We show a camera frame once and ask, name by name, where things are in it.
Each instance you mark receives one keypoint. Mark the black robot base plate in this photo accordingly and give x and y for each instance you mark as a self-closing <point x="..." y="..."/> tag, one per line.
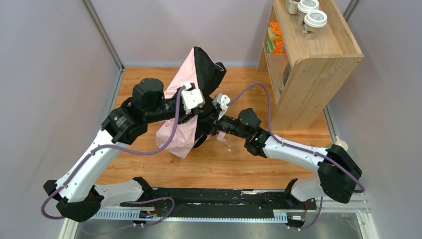
<point x="235" y="204"/>

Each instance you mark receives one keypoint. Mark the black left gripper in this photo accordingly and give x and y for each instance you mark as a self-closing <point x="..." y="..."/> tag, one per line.
<point x="200" y="112"/>

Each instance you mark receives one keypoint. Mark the pink folding umbrella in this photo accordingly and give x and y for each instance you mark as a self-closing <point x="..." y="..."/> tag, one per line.
<point x="196" y="79"/>

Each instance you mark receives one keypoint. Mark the green juice bottle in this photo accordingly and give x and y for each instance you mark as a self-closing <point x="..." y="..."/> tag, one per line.
<point x="339" y="142"/>

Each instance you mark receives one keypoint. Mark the orange box on shelf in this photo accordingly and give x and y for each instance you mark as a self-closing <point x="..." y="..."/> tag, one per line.
<point x="274" y="42"/>

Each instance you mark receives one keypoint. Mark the wooden shelf unit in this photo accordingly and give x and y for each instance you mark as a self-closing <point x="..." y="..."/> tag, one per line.
<point x="306" y="77"/>

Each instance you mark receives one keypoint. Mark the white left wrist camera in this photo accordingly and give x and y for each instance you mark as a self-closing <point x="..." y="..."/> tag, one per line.
<point x="192" y="97"/>

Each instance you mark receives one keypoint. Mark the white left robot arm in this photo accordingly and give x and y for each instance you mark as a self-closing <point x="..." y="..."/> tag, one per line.
<point x="77" y="194"/>

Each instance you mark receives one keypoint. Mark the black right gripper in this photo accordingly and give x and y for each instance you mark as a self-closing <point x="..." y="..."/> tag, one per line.
<point x="213" y="122"/>

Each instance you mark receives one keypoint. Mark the white lidded cup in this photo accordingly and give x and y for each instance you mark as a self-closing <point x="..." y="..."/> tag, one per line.
<point x="292" y="6"/>
<point x="305" y="6"/>
<point x="313" y="21"/>

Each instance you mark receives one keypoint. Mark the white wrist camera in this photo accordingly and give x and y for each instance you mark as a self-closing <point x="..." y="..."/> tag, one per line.
<point x="192" y="97"/>
<point x="220" y="102"/>

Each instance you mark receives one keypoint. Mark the aluminium frame rail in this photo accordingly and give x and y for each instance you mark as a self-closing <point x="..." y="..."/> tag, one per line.
<point x="331" y="220"/>

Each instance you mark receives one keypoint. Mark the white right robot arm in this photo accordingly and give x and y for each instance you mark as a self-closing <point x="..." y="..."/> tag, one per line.
<point x="337" y="175"/>

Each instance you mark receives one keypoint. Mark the back white lidded cup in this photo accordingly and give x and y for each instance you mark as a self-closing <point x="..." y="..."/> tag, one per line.
<point x="292" y="6"/>

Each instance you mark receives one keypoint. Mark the front white lidded cup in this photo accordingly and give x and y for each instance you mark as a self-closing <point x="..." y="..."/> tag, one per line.
<point x="313" y="21"/>

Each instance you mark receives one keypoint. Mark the middle white lidded cup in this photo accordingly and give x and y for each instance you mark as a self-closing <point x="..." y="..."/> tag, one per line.
<point x="305" y="6"/>

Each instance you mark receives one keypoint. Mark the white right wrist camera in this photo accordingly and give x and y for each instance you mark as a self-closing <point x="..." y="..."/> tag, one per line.
<point x="220" y="102"/>

